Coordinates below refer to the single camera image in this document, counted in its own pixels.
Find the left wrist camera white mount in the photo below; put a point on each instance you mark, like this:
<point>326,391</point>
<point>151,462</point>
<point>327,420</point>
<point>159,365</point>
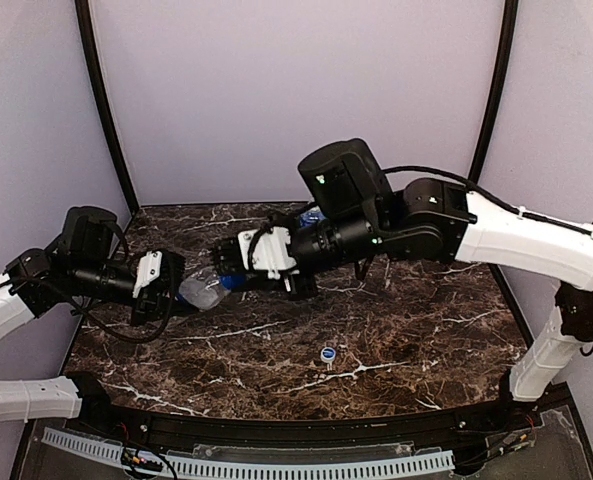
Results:
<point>148,270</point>

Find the blue Pepsi bottle cap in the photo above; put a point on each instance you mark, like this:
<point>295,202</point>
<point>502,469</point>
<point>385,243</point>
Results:
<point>231,282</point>

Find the black right corner post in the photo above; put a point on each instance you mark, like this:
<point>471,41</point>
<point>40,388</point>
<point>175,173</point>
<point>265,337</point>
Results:
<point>501,64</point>

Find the black corner post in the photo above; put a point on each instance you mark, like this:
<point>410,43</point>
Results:
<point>501,64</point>
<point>102,103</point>

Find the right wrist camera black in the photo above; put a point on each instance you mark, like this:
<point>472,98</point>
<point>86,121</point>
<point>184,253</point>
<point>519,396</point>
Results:
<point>271,256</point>

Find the black table front rail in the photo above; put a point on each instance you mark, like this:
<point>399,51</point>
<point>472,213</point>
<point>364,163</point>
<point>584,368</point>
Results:
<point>452,428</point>

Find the small circuit board with wires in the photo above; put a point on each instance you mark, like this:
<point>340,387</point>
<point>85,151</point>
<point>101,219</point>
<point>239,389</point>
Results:
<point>135,460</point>

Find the white blue bottle cap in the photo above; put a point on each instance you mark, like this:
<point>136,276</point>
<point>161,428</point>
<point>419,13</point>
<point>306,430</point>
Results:
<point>328,354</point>

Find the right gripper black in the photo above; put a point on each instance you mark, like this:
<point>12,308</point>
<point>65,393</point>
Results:
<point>232,257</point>

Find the Pepsi bottle blue label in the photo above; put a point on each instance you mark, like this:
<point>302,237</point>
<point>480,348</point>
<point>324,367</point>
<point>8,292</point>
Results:
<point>202,289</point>

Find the grey slotted cable duct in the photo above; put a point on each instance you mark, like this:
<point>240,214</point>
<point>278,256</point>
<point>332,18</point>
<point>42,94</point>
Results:
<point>107,453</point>

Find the Pocari Sweat bottle blue label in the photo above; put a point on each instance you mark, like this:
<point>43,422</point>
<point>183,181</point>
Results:
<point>311,217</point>

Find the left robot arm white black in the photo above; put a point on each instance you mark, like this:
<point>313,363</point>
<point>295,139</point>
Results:
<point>76,269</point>

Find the black left corner post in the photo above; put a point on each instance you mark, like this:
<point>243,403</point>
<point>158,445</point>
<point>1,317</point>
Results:
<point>102,103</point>

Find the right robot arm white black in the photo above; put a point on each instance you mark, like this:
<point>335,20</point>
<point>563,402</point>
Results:
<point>440,216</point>

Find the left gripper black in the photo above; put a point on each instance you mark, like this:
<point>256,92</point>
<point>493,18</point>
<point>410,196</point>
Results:
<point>163,288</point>

